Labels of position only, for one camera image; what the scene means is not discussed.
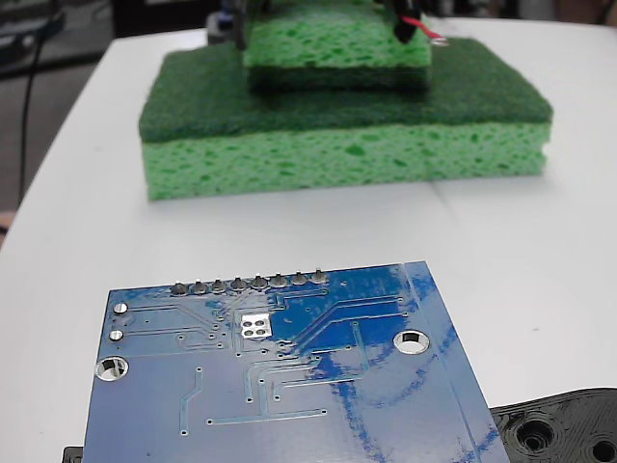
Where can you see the small green scouring sponge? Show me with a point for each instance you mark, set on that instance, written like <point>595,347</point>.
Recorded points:
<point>328,43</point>

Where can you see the black 3D-printed bracket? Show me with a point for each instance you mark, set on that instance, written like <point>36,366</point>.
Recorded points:
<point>559,429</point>

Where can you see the blue printed circuit board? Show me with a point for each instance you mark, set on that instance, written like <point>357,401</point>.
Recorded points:
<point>289,386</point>

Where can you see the large green scouring sponge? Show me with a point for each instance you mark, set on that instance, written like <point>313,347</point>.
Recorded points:
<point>337,154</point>

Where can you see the grey blue background device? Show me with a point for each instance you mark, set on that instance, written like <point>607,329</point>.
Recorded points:
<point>224,26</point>

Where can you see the small black plastic block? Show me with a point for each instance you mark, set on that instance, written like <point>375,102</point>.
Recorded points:
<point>72,455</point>

